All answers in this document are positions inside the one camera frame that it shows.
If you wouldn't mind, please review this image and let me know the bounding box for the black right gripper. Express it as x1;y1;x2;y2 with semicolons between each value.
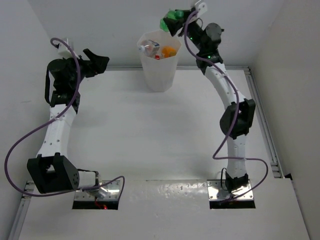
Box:
165;9;206;52

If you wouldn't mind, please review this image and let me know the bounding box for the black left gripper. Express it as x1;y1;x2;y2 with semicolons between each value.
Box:
62;49;108;89

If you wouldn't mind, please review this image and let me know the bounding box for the green soda bottle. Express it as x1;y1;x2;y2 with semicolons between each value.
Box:
159;9;184;33

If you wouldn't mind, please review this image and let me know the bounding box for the orange juice bottle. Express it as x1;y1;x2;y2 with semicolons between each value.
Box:
161;46;177;58

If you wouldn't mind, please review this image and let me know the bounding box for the white-cap clear labelled bottle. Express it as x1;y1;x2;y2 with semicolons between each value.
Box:
138;39;160;57

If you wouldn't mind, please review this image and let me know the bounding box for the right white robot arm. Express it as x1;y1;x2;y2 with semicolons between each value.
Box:
160;8;256;193

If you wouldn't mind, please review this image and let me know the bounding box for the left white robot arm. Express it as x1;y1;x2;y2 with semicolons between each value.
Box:
27;57;99;194

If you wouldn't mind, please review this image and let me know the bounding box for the white plastic bin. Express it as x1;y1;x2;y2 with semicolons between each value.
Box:
137;30;182;92

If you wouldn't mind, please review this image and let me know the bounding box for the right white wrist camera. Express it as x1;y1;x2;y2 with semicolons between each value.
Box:
190;0;208;15

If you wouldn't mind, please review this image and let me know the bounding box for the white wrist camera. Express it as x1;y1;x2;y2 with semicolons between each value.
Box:
190;0;208;15
57;37;74;59

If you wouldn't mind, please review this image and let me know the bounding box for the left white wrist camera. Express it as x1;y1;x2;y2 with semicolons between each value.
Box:
57;37;74;59

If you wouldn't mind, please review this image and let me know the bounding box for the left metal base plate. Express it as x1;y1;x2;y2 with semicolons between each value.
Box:
74;180;121;202

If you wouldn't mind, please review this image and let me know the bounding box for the metal base plate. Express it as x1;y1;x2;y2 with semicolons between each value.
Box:
207;180;254;202
74;180;121;202

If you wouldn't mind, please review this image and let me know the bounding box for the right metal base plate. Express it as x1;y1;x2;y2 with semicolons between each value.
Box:
207;180;254;202

